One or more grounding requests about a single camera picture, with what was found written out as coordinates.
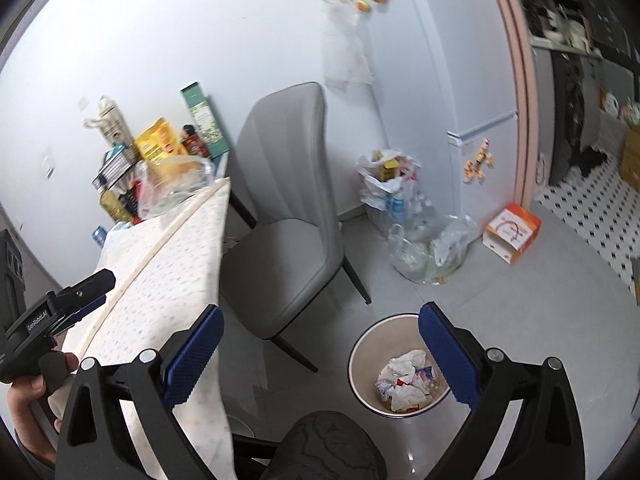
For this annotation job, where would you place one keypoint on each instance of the orange and white box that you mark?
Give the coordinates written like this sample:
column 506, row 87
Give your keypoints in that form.
column 512, row 232

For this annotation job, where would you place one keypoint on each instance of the pile of crumpled paper waste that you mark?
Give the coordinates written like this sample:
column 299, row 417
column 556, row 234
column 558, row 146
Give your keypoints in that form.
column 405, row 385

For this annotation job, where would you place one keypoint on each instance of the dotted cream tablecloth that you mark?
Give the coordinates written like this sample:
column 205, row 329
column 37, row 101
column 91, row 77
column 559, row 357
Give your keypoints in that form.
column 165, row 260

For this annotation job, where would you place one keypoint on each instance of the olive oil bottle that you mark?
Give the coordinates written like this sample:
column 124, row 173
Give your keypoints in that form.
column 114, row 206

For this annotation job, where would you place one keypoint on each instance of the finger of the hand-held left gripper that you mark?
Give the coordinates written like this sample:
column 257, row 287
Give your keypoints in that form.
column 87, row 310
column 92, row 284

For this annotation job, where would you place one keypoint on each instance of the large clear plastic bag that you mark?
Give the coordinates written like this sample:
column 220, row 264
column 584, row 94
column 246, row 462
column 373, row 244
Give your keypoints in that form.
column 170, row 185

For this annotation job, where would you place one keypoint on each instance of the clear bag with green waste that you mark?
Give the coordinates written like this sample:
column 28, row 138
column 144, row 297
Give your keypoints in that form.
column 430, row 255

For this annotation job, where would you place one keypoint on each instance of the red sauce bottle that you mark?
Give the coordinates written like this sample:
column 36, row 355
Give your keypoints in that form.
column 194, row 142

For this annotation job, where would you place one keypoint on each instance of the black box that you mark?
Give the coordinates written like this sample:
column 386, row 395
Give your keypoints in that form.
column 131, row 200

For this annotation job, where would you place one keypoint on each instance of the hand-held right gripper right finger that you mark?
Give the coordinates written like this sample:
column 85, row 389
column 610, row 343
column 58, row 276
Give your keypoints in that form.
column 450, row 355

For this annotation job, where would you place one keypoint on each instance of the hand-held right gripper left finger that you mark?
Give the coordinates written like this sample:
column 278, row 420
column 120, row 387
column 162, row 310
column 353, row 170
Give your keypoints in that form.
column 195, row 355

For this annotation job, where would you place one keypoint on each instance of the pink door frame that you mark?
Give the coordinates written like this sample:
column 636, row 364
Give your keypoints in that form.
column 510, row 60

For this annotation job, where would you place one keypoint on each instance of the tall beige paper bag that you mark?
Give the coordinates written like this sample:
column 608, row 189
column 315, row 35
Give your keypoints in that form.
column 112, row 122

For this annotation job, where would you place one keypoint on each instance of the figurine fridge magnets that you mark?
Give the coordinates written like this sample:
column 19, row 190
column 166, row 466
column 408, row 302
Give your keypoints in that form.
column 479, row 162

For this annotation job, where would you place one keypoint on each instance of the white bag with yellow boxes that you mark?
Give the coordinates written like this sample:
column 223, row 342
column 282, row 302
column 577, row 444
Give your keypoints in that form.
column 385, row 175

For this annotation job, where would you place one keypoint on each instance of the bag of plastic bottles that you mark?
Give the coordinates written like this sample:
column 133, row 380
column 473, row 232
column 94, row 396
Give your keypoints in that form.
column 412, row 212

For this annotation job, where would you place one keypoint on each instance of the clear mesh bag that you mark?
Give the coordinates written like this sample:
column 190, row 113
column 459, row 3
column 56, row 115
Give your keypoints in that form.
column 350, row 45

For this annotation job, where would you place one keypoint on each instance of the yellow snack bag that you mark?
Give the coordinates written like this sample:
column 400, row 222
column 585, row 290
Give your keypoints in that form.
column 157, row 142

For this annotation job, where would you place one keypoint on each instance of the grey upholstered chair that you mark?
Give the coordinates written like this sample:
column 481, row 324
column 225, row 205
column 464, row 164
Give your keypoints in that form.
column 285, row 240

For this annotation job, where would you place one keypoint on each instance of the brown cardboard box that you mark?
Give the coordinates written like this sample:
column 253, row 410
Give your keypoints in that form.
column 631, row 152

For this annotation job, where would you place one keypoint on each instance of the white refrigerator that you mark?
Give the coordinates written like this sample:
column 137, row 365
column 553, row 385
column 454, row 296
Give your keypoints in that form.
column 425, row 60

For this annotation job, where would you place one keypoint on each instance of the tall green box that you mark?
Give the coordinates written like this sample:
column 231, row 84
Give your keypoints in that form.
column 205, row 120

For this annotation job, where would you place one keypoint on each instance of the white wall outlet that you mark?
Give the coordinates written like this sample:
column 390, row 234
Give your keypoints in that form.
column 48, row 166

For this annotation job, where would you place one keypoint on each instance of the person's left hand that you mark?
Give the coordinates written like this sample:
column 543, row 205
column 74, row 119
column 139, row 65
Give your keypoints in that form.
column 27, row 405

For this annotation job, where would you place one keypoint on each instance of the black hanging cloth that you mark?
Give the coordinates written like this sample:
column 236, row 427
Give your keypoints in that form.
column 575, row 120

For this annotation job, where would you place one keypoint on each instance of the round white trash bin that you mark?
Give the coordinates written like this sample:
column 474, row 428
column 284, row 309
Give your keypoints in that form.
column 365, row 355

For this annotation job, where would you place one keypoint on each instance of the blue drink can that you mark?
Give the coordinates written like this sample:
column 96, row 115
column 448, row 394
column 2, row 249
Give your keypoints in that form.
column 98, row 236

